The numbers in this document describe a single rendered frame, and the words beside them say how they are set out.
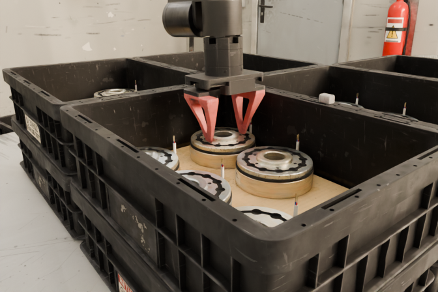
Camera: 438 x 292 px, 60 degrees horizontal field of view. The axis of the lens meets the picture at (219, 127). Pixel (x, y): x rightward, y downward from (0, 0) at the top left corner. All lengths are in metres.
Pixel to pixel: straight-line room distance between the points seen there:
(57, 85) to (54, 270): 0.47
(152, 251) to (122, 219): 0.07
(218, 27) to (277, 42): 3.51
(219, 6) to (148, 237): 0.31
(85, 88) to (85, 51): 3.14
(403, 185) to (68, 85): 0.79
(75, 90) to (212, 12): 0.52
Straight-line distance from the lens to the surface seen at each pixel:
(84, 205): 0.53
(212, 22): 0.53
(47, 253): 0.66
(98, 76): 0.98
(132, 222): 0.40
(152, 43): 4.59
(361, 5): 3.67
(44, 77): 0.94
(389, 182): 0.32
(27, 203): 0.82
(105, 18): 4.23
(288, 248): 0.24
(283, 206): 0.47
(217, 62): 0.54
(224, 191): 0.42
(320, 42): 3.80
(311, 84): 0.85
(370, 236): 0.35
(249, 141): 0.57
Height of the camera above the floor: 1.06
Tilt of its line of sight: 18 degrees down
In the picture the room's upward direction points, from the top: straight up
